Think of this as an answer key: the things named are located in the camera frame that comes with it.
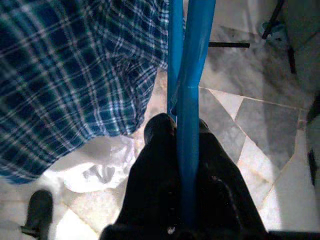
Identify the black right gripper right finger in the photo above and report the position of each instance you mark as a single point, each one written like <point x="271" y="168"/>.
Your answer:
<point x="220" y="190"/>

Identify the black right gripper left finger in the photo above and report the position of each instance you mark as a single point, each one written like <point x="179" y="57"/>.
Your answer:
<point x="155" y="175"/>

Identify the white shirt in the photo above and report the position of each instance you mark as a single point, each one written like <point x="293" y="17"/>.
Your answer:
<point x="82" y="160"/>

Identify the blue plaid shirt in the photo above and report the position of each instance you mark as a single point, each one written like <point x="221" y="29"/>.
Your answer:
<point x="75" y="75"/>

